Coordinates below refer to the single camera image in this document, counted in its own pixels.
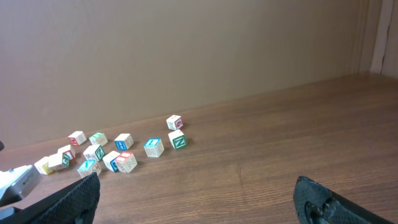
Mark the red-sided block top left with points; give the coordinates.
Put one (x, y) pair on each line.
(77, 138)

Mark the plain wooden block far left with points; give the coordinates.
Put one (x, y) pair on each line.
(43, 166)

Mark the wooden picture block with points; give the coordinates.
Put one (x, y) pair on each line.
(174, 122)
(109, 161)

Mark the red I block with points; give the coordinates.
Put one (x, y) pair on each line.
(126, 162)

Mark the wooden picture block top right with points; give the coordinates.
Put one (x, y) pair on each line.
(174, 122)

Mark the blue H block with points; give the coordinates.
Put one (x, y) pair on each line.
(124, 141)

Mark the green N block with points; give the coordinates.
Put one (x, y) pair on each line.
(98, 138)

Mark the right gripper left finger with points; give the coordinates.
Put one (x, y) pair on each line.
(76, 203)

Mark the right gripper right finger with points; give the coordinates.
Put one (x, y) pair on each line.
(316, 204)

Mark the red-edged block left cluster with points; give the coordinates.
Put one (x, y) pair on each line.
(69, 151)

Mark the wooden picture block centre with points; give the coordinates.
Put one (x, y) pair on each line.
(109, 161)

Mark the green-sided block right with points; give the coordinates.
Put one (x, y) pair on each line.
(177, 139)

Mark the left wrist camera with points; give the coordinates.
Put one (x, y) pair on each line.
(18, 183)

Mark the blue L block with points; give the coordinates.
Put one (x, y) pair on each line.
(154, 147)

